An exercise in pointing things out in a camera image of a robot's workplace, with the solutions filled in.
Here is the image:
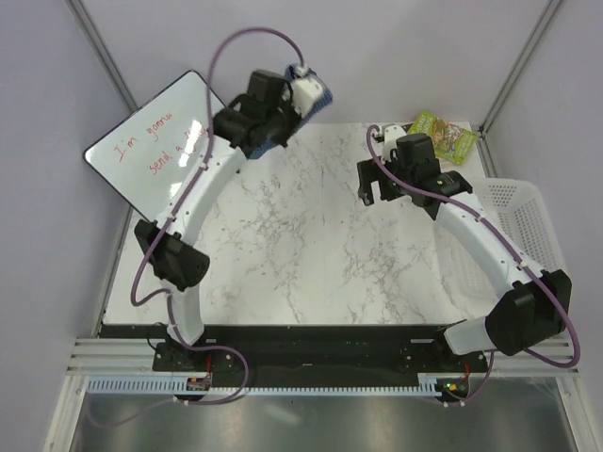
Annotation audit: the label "blue checked long sleeve shirt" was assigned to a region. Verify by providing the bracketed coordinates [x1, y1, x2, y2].
[249, 64, 333, 160]

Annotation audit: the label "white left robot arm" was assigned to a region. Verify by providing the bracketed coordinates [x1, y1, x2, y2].
[130, 65, 329, 370]

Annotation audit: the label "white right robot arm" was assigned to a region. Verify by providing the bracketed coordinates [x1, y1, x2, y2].
[357, 124, 581, 371]

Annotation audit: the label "green illustrated book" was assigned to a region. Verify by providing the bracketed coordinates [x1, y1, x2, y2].
[406, 110, 478, 166]

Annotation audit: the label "white perforated plastic basket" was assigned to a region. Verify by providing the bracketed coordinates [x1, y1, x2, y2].
[451, 177, 572, 293]

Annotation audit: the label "whiteboard with red writing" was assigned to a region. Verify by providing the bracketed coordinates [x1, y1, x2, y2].
[83, 71, 208, 221]

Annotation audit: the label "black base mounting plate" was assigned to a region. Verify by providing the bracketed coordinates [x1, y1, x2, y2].
[153, 325, 487, 388]

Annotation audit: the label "aluminium frame rails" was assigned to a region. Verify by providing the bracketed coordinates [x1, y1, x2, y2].
[46, 300, 603, 452]

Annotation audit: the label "left grey corner post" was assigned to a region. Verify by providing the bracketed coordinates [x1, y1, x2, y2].
[65, 0, 139, 112]

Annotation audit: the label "grey corner post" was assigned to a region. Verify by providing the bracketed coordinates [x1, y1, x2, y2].
[479, 0, 565, 139]
[65, 0, 139, 112]

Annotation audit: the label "right grey corner post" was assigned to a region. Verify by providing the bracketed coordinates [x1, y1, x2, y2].
[479, 0, 565, 139]

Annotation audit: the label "white slotted cable duct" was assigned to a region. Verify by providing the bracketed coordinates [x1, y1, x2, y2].
[86, 376, 444, 397]

